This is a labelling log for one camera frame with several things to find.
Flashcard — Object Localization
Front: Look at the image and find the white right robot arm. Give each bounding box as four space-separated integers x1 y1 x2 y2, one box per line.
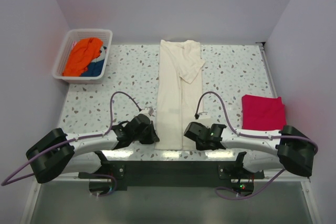
184 122 318 178

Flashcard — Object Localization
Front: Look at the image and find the white plastic basket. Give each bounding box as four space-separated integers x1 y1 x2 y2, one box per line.
52 29 113 84

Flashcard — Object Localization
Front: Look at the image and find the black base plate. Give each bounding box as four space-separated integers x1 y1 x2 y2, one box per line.
78 161 265 192

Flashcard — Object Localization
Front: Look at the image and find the blue t shirt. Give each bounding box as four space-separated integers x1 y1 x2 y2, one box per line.
80 46 107 77

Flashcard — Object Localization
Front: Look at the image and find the orange t shirt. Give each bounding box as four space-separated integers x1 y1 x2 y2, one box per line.
62 37 103 77

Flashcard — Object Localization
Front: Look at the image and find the cream t shirt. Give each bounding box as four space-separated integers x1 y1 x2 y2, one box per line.
155 40 205 151

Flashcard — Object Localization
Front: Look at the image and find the red folded t shirt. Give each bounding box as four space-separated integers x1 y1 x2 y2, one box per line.
241 94 287 131

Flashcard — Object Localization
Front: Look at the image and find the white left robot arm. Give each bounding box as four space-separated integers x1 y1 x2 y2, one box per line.
26 113 160 184

